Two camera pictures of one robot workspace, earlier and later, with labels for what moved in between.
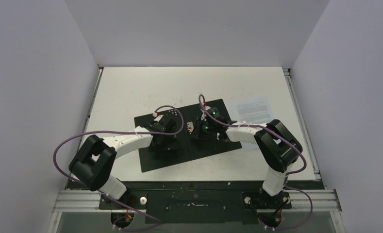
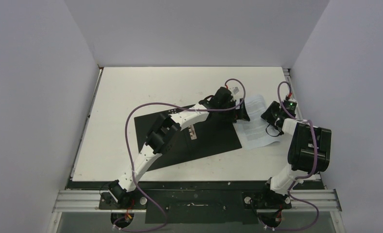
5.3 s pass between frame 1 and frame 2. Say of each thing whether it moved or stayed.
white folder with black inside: stayed
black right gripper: moved
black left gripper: moved
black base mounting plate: stayed
